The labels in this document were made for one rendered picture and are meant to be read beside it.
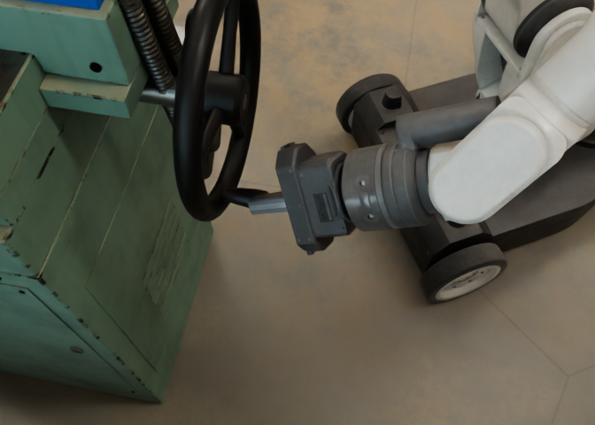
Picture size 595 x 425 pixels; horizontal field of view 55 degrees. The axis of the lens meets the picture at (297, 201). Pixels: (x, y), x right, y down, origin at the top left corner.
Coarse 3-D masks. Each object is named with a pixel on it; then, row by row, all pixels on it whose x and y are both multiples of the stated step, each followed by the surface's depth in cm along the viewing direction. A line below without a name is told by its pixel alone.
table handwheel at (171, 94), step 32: (224, 0) 56; (256, 0) 69; (192, 32) 53; (224, 32) 64; (256, 32) 74; (192, 64) 52; (224, 64) 65; (256, 64) 77; (160, 96) 66; (192, 96) 53; (224, 96) 64; (256, 96) 79; (192, 128) 54; (192, 160) 55; (224, 160) 78; (192, 192) 58
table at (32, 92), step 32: (0, 64) 57; (32, 64) 58; (0, 96) 55; (32, 96) 59; (64, 96) 60; (96, 96) 59; (128, 96) 60; (0, 128) 55; (32, 128) 60; (0, 160) 56; (0, 192) 56
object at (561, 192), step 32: (384, 96) 142; (416, 96) 150; (448, 96) 150; (352, 128) 155; (384, 128) 142; (576, 160) 140; (544, 192) 135; (576, 192) 135; (448, 224) 126; (480, 224) 127; (512, 224) 131; (544, 224) 135; (416, 256) 136
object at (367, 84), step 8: (360, 80) 150; (368, 80) 150; (376, 80) 149; (384, 80) 150; (392, 80) 151; (352, 88) 150; (360, 88) 149; (368, 88) 148; (376, 88) 148; (344, 96) 152; (352, 96) 150; (360, 96) 149; (336, 104) 155; (344, 104) 152; (352, 104) 150; (336, 112) 157; (344, 112) 152; (352, 112) 153; (344, 120) 155; (344, 128) 158
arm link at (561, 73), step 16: (592, 16) 45; (576, 32) 47; (592, 32) 45; (560, 48) 47; (576, 48) 46; (592, 48) 44; (544, 64) 48; (560, 64) 46; (576, 64) 45; (592, 64) 45; (544, 80) 47; (560, 80) 46; (576, 80) 45; (592, 80) 45; (560, 96) 46; (576, 96) 46; (592, 96) 45; (576, 112) 46; (592, 112) 46
